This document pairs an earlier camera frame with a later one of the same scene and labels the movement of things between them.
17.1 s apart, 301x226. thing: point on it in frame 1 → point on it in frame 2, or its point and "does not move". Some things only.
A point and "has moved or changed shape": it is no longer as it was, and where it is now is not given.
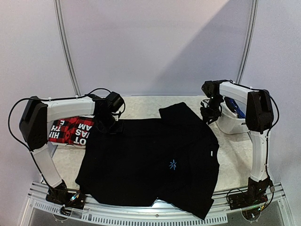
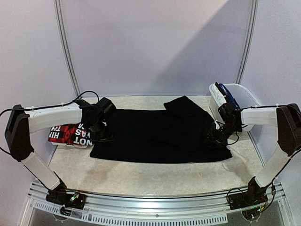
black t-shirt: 173,159 has moved or changed shape
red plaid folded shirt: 75,130 does not move
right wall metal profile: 249,42 does not move
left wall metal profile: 57,5 does not move
